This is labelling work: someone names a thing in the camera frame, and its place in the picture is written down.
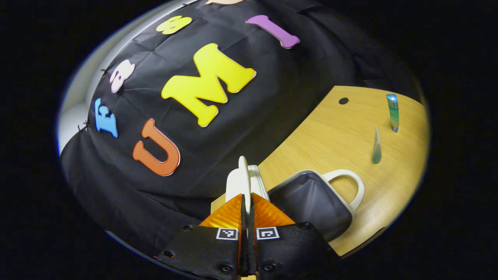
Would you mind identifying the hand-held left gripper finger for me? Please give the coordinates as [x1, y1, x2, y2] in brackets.
[250, 192, 339, 280]
[154, 194, 249, 280]

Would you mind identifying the blue capped clear bottle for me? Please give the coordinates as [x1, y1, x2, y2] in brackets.
[386, 94, 400, 133]

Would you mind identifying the small white suitcase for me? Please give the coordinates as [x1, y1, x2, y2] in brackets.
[225, 156, 365, 242]

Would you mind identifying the row of black cloth clips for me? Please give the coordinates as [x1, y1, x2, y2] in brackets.
[79, 67, 109, 131]

